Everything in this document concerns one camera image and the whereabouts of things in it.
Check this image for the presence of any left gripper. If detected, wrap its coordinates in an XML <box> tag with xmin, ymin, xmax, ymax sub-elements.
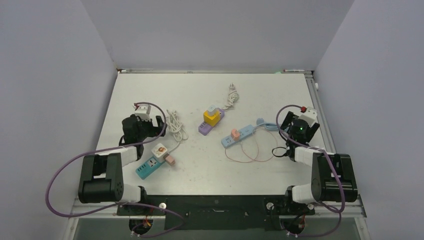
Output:
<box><xmin>136</xmin><ymin>116</ymin><xmax>167</xmax><ymax>142</ymax></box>

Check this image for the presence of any white cube socket adapter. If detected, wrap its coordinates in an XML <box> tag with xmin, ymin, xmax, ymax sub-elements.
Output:
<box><xmin>151</xmin><ymin>143</ymin><xmax>169</xmax><ymax>163</ymax></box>

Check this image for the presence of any thin pink charging cable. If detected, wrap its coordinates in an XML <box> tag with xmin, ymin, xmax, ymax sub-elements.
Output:
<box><xmin>224</xmin><ymin>128</ymin><xmax>279</xmax><ymax>164</ymax></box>

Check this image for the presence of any teal power strip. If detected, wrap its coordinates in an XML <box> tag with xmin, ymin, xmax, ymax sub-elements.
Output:
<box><xmin>135</xmin><ymin>156</ymin><xmax>165</xmax><ymax>180</ymax></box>

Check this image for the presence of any brown wall charger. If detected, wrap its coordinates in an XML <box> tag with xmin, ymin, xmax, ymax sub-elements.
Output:
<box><xmin>164</xmin><ymin>154</ymin><xmax>176</xmax><ymax>166</ymax></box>

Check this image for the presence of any light blue power strip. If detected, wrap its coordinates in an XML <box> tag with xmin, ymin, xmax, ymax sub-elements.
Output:
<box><xmin>221</xmin><ymin>124</ymin><xmax>255</xmax><ymax>149</ymax></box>

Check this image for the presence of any purple power strip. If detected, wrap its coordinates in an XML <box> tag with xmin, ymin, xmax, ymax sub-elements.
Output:
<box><xmin>198</xmin><ymin>108</ymin><xmax>225</xmax><ymax>136</ymax></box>

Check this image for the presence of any yellow cube socket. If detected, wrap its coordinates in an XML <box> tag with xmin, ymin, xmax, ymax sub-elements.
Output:
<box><xmin>203</xmin><ymin>108</ymin><xmax>221</xmax><ymax>127</ymax></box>

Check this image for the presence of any small white wall charger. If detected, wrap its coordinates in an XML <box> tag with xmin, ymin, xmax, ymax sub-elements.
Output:
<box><xmin>207</xmin><ymin>104</ymin><xmax>217</xmax><ymax>116</ymax></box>

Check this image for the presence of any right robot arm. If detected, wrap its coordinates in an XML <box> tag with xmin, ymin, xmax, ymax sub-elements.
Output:
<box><xmin>280</xmin><ymin>108</ymin><xmax>358</xmax><ymax>214</ymax></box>

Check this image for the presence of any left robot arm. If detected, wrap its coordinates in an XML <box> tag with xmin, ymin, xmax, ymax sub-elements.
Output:
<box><xmin>78</xmin><ymin>114</ymin><xmax>166</xmax><ymax>215</ymax></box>

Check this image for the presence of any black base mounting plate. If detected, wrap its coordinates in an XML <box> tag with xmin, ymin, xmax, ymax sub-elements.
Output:
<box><xmin>117</xmin><ymin>195</ymin><xmax>315</xmax><ymax>231</ymax></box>

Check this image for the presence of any aluminium right frame rail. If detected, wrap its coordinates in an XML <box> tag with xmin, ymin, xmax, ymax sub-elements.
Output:
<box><xmin>302</xmin><ymin>71</ymin><xmax>337</xmax><ymax>153</ymax></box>

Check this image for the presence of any aluminium frame rail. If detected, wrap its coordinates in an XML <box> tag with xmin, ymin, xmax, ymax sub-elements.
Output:
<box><xmin>68</xmin><ymin>194</ymin><xmax>367</xmax><ymax>220</ymax></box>
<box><xmin>302</xmin><ymin>71</ymin><xmax>337</xmax><ymax>153</ymax></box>

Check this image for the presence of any white coiled cable left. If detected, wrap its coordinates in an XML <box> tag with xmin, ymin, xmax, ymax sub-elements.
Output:
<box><xmin>164</xmin><ymin>109</ymin><xmax>190</xmax><ymax>155</ymax></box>

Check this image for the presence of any white coiled cable with plug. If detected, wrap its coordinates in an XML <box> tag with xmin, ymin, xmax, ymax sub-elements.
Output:
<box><xmin>221</xmin><ymin>82</ymin><xmax>240</xmax><ymax>112</ymax></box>

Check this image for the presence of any aluminium front frame rail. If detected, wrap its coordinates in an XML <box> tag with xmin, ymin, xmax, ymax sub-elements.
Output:
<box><xmin>68</xmin><ymin>194</ymin><xmax>367</xmax><ymax>220</ymax></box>

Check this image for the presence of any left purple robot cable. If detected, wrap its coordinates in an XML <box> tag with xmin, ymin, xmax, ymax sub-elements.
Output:
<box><xmin>44</xmin><ymin>101</ymin><xmax>186</xmax><ymax>239</ymax></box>

